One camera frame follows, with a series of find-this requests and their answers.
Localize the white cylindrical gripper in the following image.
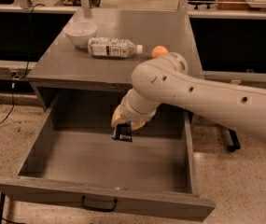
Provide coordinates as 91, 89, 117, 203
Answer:
111, 89, 160, 131

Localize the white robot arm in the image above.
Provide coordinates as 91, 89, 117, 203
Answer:
111, 52, 266, 144

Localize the grey open top drawer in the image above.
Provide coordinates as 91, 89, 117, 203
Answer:
0, 90, 215, 221

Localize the clear plastic water bottle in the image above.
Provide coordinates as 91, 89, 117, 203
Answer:
87, 37, 143, 58

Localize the orange fruit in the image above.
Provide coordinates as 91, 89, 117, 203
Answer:
151, 46, 168, 59

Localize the white ceramic bowl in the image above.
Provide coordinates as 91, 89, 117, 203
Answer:
64, 21, 98, 48

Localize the black metal stand leg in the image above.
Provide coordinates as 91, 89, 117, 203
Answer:
228, 130, 241, 152

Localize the black drawer handle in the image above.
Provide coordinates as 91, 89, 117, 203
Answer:
80, 196, 118, 213

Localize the black cable on left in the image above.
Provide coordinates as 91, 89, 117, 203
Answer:
0, 3, 47, 135

